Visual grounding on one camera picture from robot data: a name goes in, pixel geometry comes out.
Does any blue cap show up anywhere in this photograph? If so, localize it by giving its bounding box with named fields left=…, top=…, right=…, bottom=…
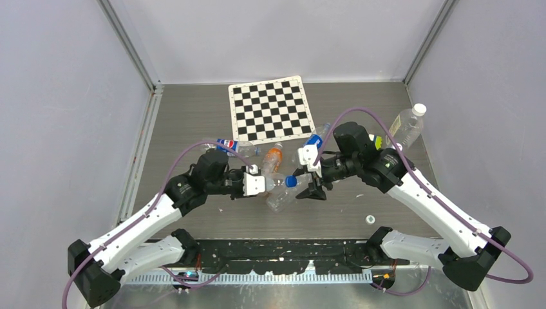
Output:
left=285, top=175, right=298, bottom=188

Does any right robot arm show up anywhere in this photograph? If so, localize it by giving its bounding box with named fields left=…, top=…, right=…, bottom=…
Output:
left=294, top=122, right=511, bottom=291

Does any crushed Pepsi bottle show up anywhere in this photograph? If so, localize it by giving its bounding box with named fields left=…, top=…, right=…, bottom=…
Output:
left=200, top=138, right=261, bottom=158

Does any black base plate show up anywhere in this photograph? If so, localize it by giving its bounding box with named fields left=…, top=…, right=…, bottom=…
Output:
left=174, top=239, right=410, bottom=276

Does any orange drink bottle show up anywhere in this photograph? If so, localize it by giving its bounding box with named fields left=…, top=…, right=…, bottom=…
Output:
left=261, top=142, right=283, bottom=175

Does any clear plastic bottle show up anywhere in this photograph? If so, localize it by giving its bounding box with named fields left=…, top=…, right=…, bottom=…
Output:
left=266, top=179, right=301, bottom=212

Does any small water bottle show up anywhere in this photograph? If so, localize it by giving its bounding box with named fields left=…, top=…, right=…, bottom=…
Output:
left=390, top=143, right=404, bottom=151

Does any white green toy block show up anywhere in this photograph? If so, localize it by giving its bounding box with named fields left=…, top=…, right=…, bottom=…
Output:
left=369, top=134, right=382, bottom=149

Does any tall bottle white cap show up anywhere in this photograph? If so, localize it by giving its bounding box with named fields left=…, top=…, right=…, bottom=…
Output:
left=389, top=103, right=427, bottom=151

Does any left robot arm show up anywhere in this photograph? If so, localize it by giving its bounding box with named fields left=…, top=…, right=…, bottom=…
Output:
left=61, top=150, right=265, bottom=308

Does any clear Pepsi bottle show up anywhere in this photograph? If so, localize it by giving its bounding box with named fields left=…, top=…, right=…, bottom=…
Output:
left=265, top=173, right=288, bottom=192

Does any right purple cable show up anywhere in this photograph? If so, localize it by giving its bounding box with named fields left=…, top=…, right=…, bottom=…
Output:
left=313, top=106, right=534, bottom=297

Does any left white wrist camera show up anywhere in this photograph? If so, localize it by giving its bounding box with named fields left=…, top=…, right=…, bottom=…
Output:
left=243, top=165, right=266, bottom=197

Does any checkerboard mat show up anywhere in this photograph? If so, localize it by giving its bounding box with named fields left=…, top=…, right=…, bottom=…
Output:
left=228, top=75, right=315, bottom=145

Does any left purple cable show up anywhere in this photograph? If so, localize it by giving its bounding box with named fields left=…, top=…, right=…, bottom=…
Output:
left=61, top=141, right=257, bottom=309

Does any blue label Pepsi bottle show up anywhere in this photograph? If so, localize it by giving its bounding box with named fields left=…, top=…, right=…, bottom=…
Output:
left=292, top=123, right=331, bottom=168

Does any purple cable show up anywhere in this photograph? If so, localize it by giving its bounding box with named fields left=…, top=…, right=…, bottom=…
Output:
left=313, top=106, right=534, bottom=297
left=61, top=141, right=257, bottom=309

